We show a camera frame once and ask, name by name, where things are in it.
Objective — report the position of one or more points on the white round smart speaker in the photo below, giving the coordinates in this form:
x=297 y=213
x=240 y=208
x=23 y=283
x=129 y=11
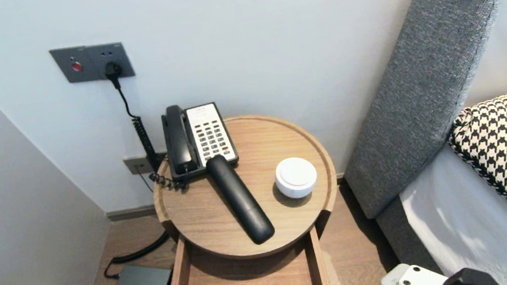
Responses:
x=296 y=178

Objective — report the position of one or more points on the black TV remote control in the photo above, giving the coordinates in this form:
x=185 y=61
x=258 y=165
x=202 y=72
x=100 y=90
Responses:
x=240 y=199

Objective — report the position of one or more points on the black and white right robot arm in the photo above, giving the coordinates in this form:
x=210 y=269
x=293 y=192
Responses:
x=469 y=280

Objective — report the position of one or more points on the round wooden side table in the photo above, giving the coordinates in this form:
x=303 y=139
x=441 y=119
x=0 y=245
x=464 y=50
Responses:
x=259 y=151

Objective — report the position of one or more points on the black telephone base white keypad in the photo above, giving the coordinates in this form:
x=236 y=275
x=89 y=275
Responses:
x=210 y=128

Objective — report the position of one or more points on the black telephone handset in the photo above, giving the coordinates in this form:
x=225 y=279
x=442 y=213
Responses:
x=180 y=140

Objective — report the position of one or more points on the black power plug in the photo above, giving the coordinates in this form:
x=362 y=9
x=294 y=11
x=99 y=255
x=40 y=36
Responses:
x=113 y=71

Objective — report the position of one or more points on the grey fabric headboard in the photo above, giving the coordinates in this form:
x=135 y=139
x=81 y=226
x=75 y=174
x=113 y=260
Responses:
x=414 y=75

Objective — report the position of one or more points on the grey power adapter box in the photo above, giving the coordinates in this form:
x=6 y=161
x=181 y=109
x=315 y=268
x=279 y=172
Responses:
x=141 y=283

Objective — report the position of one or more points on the grey fabric bed base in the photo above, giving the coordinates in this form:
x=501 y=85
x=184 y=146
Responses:
x=407 y=244

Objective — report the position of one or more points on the small bronze wall outlet plate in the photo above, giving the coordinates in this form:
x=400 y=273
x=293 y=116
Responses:
x=134 y=165

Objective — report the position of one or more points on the grey wall socket panel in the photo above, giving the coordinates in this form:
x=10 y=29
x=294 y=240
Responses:
x=110 y=53

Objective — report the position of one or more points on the grey switch panel red button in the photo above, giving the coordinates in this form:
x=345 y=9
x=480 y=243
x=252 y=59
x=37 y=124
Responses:
x=70 y=66

